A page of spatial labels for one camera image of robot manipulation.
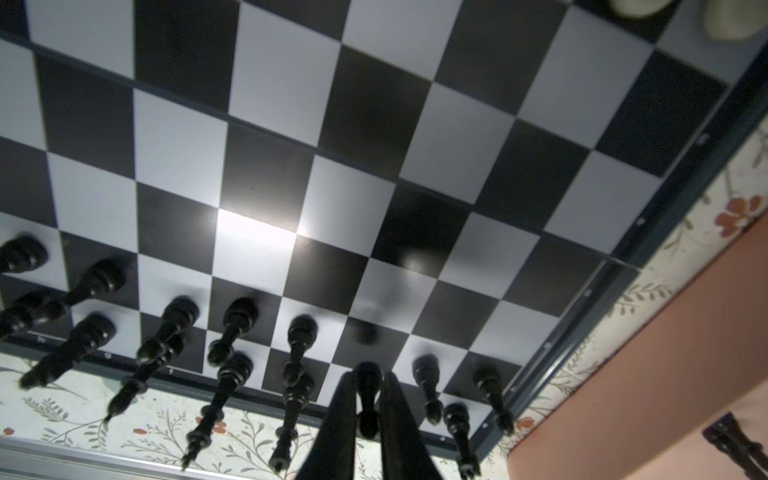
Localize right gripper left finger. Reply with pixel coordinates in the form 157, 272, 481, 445
295, 372, 357, 480

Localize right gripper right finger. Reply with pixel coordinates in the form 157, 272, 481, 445
379, 372, 442, 480

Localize black chess piece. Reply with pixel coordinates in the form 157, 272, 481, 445
355, 361, 382, 439

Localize black chess pieces on board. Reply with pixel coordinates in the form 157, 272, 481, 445
1, 259, 481, 479

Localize black white chess board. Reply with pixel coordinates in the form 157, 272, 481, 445
1, 1, 767, 456

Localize white chess pieces on board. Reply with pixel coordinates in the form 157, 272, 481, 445
608, 0, 767, 42

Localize pink plastic tray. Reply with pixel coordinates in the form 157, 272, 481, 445
507, 218, 767, 479

